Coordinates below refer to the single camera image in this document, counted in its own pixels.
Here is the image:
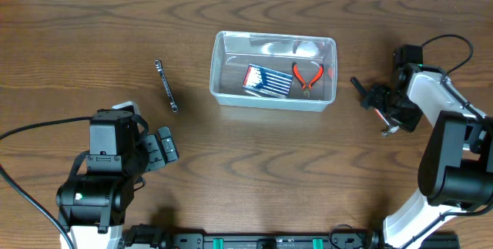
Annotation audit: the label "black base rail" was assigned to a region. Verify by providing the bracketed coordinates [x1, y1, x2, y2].
[122, 224, 461, 249]

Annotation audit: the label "silver double ring wrench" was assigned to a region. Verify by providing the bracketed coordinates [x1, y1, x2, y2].
[154, 59, 179, 113]

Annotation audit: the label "red handled pliers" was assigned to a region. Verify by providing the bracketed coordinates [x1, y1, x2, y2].
[292, 61, 324, 98]

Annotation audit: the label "clear plastic container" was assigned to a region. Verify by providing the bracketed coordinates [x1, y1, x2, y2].
[210, 31, 337, 112]

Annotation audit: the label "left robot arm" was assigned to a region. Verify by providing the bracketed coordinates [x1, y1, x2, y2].
[56, 101, 179, 249]

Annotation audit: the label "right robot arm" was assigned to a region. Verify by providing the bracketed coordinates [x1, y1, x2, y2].
[351, 45, 492, 248]

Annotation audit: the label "small claw hammer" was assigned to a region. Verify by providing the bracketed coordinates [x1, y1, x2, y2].
[350, 76, 399, 137]

